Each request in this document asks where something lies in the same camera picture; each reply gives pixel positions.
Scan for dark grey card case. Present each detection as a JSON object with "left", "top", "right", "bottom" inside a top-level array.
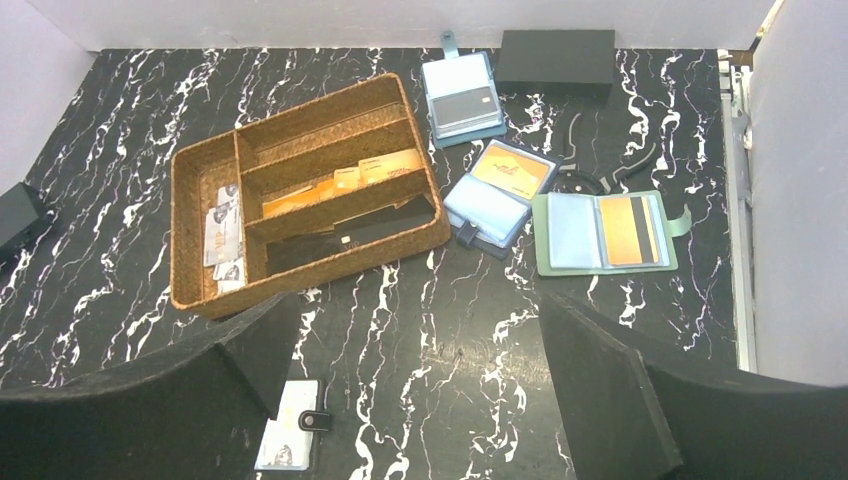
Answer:
[{"left": 1, "top": 182, "right": 52, "bottom": 263}]

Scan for green card wallet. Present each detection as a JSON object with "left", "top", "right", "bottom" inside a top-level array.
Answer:
[{"left": 532, "top": 190, "right": 692, "bottom": 277}]

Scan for brown woven organizer tray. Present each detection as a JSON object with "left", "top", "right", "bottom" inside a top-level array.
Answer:
[{"left": 170, "top": 73, "right": 451, "bottom": 319}]

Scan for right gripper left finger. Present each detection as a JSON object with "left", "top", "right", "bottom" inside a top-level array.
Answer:
[{"left": 1, "top": 294, "right": 301, "bottom": 479}]

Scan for tan cards in tray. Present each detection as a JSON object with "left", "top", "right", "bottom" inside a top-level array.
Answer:
[{"left": 262, "top": 149, "right": 423, "bottom": 217}]

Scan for light blue card holder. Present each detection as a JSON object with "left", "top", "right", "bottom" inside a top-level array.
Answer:
[{"left": 422, "top": 30, "right": 506, "bottom": 149}]

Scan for blue card holder orange card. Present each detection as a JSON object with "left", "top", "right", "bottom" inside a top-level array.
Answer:
[{"left": 443, "top": 139, "right": 563, "bottom": 259}]

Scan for black box at back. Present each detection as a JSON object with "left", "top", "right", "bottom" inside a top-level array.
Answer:
[{"left": 495, "top": 29, "right": 617, "bottom": 96}]

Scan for white VIP card in sleeve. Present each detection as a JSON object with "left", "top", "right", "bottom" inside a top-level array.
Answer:
[{"left": 254, "top": 380, "right": 320, "bottom": 472}]

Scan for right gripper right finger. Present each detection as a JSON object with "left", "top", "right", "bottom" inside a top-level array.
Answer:
[{"left": 539, "top": 296, "right": 847, "bottom": 479}]

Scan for black leather card holder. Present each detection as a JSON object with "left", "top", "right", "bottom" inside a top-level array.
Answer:
[{"left": 254, "top": 379, "right": 333, "bottom": 473}]

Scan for black cards in tray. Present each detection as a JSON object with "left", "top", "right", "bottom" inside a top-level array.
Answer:
[{"left": 266, "top": 195, "right": 435, "bottom": 275}]

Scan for white cards in tray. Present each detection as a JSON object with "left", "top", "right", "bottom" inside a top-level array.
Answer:
[{"left": 202, "top": 183, "right": 246, "bottom": 294}]

